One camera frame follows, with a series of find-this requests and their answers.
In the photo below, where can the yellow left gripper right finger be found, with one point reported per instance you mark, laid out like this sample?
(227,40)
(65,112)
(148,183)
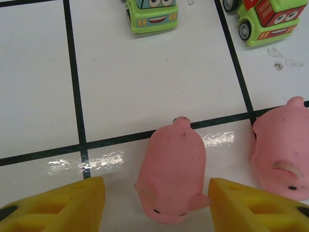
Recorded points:
(253,212)

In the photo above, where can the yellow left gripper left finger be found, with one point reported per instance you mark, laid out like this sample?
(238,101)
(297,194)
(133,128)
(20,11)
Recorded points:
(60,210)

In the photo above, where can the pink rubber pig toy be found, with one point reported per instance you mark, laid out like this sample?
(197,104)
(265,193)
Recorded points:
(173,164)
(280,145)

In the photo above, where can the green toy truck orange dome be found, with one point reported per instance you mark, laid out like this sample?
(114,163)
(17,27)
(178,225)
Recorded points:
(154,21)

